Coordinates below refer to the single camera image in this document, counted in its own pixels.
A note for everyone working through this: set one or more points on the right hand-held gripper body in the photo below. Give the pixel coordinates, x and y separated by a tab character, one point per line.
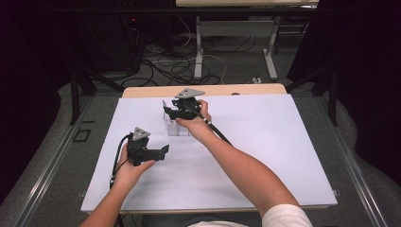
187	108

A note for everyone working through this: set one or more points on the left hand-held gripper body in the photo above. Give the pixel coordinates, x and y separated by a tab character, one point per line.
138	151

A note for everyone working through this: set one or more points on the clear acrylic compartment organizer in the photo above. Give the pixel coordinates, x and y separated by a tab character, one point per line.
172	129

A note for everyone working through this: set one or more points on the person's right hand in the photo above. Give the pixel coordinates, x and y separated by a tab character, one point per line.
198	126

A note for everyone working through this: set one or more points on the person's left hand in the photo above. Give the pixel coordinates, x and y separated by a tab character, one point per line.
129	175

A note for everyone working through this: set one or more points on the desk with white legs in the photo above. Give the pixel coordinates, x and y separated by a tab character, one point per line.
198	47

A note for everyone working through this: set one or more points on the person's grey trousers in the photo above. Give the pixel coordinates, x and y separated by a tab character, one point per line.
170	220

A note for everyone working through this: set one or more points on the white power plug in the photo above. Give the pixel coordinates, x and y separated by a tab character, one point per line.
257	80

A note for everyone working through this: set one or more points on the black metal stand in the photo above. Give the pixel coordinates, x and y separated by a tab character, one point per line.
332	94
75	94

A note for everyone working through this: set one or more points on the white table cover sheet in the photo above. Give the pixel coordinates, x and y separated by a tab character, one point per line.
268	142

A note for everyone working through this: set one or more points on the black equipment cabinet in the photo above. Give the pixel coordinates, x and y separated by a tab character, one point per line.
110	41

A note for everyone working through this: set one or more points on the black metal crossbar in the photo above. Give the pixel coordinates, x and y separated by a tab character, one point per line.
126	11

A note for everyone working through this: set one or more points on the white shirt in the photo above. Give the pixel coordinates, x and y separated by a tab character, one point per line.
283	217

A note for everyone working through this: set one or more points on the aluminium floor rail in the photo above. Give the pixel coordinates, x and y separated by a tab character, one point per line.
356	179
47	176

